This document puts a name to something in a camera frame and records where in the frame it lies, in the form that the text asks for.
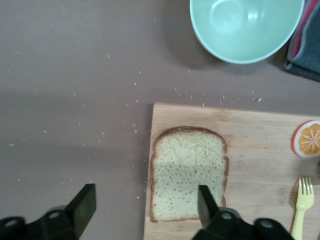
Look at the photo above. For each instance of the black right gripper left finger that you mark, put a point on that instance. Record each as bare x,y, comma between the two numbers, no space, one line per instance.
85,205

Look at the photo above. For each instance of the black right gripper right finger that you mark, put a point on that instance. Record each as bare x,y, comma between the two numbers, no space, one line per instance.
207,212

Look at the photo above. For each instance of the bread slice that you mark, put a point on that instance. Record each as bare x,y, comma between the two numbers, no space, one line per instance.
185,165

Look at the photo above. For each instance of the wooden cutting board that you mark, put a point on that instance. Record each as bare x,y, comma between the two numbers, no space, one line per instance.
257,175

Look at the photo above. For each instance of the yellow plastic fork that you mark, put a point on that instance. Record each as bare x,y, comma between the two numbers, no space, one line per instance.
303,202

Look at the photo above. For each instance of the toy orange slice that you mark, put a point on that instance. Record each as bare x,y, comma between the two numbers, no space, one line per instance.
308,140

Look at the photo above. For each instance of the pale green bowl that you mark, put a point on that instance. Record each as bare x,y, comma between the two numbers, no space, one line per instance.
245,30

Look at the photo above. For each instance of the dark grey folded cloth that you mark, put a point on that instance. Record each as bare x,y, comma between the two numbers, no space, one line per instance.
308,50

